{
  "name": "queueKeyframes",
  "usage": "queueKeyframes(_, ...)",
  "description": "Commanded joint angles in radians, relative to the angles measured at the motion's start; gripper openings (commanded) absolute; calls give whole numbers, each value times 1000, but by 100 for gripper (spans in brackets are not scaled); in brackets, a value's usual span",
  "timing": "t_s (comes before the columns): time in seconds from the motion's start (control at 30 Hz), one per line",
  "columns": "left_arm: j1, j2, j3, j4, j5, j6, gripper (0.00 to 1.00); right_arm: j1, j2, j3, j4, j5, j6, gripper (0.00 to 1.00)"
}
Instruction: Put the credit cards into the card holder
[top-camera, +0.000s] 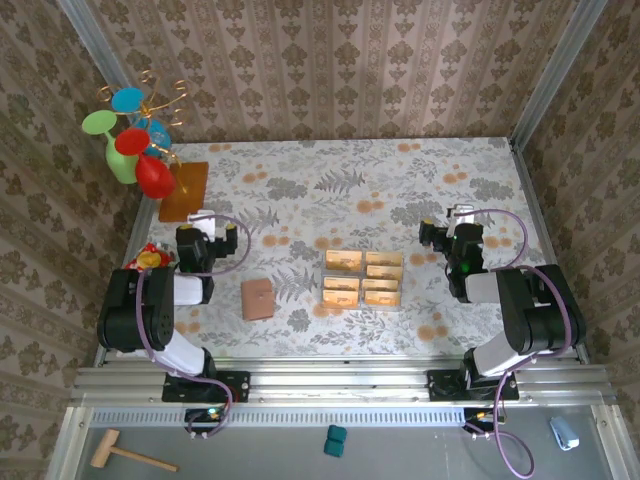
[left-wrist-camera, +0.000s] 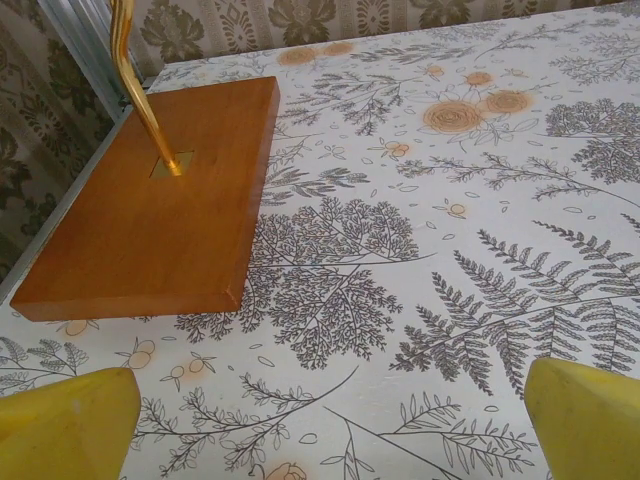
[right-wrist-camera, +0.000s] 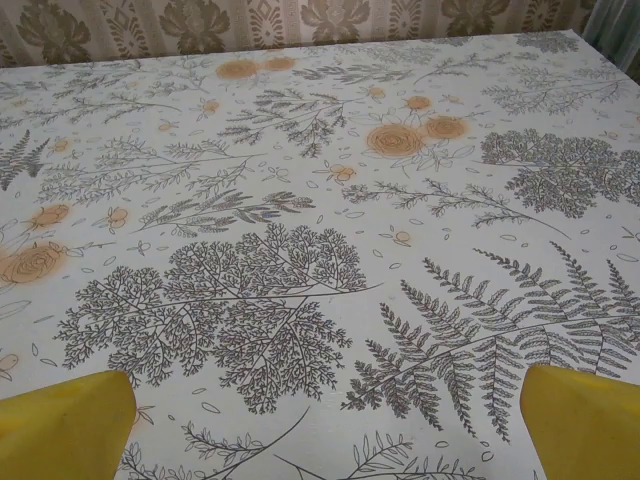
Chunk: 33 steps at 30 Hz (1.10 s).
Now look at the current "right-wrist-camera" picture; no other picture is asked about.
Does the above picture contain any floral print tablecloth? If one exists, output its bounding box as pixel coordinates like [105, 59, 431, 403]
[0, 28, 640, 480]

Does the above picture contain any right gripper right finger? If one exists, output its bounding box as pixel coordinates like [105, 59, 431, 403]
[518, 363, 640, 480]

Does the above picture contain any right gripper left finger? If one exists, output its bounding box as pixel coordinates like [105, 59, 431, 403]
[0, 369, 138, 480]

